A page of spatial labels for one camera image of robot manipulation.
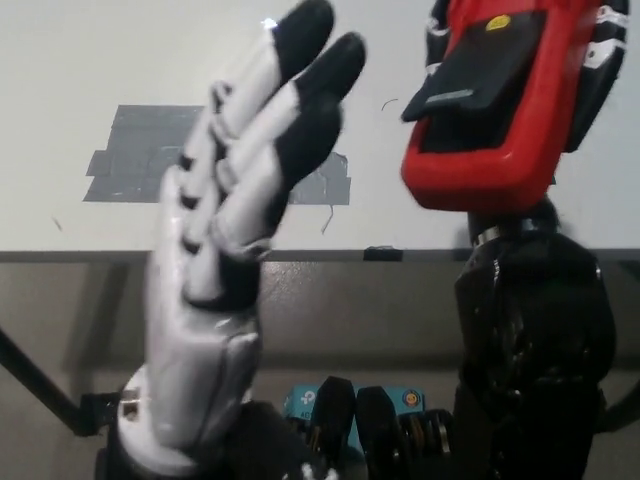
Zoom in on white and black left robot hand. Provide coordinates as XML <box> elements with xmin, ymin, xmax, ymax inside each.
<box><xmin>117</xmin><ymin>0</ymin><xmax>366</xmax><ymax>475</ymax></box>

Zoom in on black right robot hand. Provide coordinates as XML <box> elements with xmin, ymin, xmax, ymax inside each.
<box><xmin>424</xmin><ymin>0</ymin><xmax>629</xmax><ymax>247</ymax></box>

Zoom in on red and black digital multimeter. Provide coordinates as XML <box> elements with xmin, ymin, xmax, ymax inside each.
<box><xmin>399</xmin><ymin>0</ymin><xmax>602</xmax><ymax>215</ymax></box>

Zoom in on black and teal robot torso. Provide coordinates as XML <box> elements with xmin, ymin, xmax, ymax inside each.
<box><xmin>282</xmin><ymin>375</ymin><xmax>459</xmax><ymax>480</ymax></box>

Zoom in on black metal table leg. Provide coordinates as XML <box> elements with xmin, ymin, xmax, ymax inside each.
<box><xmin>597</xmin><ymin>382</ymin><xmax>640</xmax><ymax>447</ymax></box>
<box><xmin>0</xmin><ymin>324</ymin><xmax>86</xmax><ymax>437</ymax></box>

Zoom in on grey duct tape patch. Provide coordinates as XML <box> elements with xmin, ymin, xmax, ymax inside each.
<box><xmin>82</xmin><ymin>104</ymin><xmax>353</xmax><ymax>207</ymax></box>

